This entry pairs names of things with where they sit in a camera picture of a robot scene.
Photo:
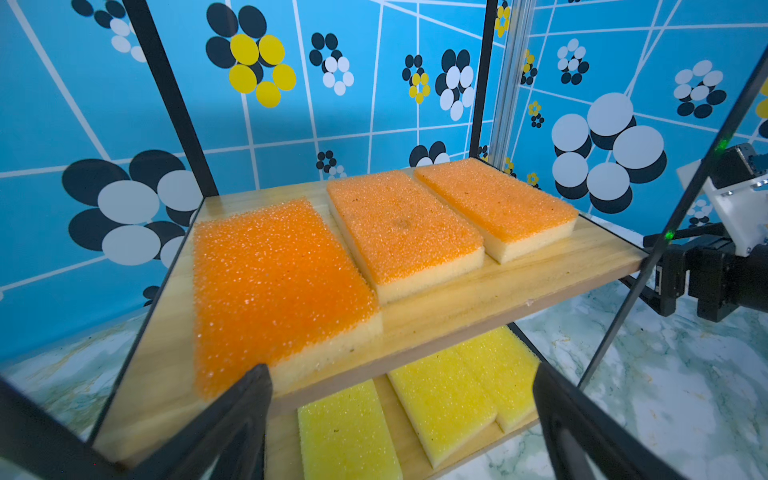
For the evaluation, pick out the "orange sponge front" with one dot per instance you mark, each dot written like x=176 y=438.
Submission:
x=513 y=217

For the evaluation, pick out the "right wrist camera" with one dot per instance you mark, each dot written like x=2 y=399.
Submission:
x=737 y=190

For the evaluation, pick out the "orange sponge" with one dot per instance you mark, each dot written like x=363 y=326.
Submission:
x=275 y=286
x=513 y=217
x=403 y=239

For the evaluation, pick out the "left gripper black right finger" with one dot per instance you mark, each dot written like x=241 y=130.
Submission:
x=578 y=433

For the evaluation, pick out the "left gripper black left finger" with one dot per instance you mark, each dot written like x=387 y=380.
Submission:
x=228 y=435

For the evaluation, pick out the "yellow sponge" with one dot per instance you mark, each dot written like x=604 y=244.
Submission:
x=505 y=368
x=444 y=402
x=345 y=436

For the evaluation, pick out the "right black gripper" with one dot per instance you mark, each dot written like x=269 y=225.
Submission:
x=707 y=268

